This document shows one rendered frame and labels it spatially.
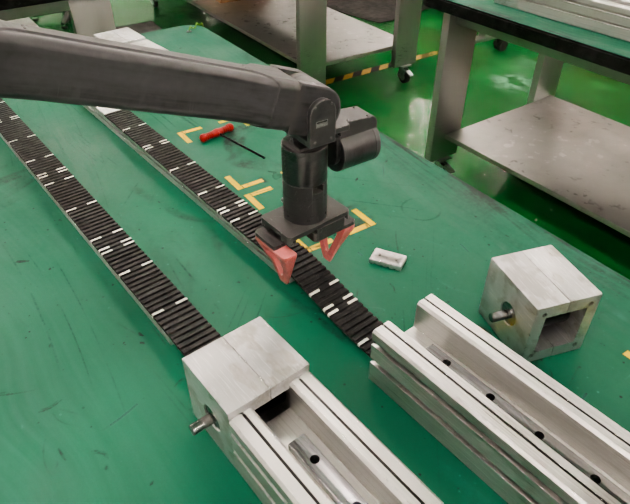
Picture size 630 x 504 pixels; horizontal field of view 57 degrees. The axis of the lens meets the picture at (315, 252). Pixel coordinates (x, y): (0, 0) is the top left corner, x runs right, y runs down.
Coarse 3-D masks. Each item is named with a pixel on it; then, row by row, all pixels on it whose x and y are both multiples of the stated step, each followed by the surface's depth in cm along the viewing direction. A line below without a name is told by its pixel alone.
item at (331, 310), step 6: (348, 294) 79; (336, 300) 78; (342, 300) 78; (348, 300) 78; (354, 300) 78; (330, 306) 77; (336, 306) 77; (342, 306) 77; (348, 306) 78; (324, 312) 77; (330, 312) 76; (336, 312) 76; (330, 318) 76
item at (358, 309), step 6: (354, 306) 77; (360, 306) 78; (342, 312) 77; (348, 312) 77; (354, 312) 77; (360, 312) 77; (366, 312) 77; (336, 318) 76; (342, 318) 76; (348, 318) 76; (354, 318) 76; (336, 324) 75; (342, 324) 75
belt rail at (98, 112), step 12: (96, 108) 123; (108, 108) 123; (108, 120) 120; (120, 132) 119; (132, 144) 114; (144, 156) 111; (156, 168) 109; (192, 192) 99; (204, 204) 97; (216, 216) 95; (228, 228) 93; (240, 240) 91; (264, 252) 86
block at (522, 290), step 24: (504, 264) 72; (528, 264) 72; (552, 264) 72; (504, 288) 72; (528, 288) 69; (552, 288) 69; (576, 288) 69; (480, 312) 78; (504, 312) 71; (528, 312) 68; (552, 312) 67; (576, 312) 71; (504, 336) 74; (528, 336) 69; (552, 336) 73; (576, 336) 72; (528, 360) 72
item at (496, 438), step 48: (384, 336) 64; (432, 336) 68; (480, 336) 64; (384, 384) 67; (432, 384) 59; (480, 384) 62; (528, 384) 59; (432, 432) 63; (480, 432) 57; (528, 432) 54; (576, 432) 56; (624, 432) 54; (528, 480) 53; (576, 480) 50; (624, 480) 54
